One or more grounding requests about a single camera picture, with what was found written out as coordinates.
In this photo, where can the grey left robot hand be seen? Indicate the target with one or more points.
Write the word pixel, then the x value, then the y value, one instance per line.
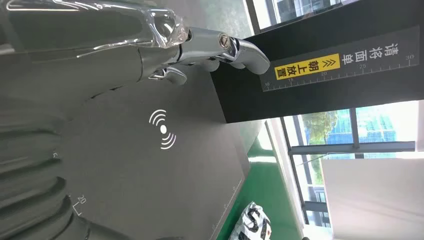
pixel 73 39

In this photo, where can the white SF courier package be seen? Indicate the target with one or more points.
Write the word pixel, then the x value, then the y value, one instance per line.
pixel 251 222

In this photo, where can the black weighing scale with column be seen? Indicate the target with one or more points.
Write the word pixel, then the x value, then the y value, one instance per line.
pixel 149 172

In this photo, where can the green belt conveyor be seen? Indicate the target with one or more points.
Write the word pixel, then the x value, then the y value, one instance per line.
pixel 265 185

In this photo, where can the white board panel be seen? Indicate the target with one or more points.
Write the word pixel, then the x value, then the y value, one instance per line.
pixel 374 202

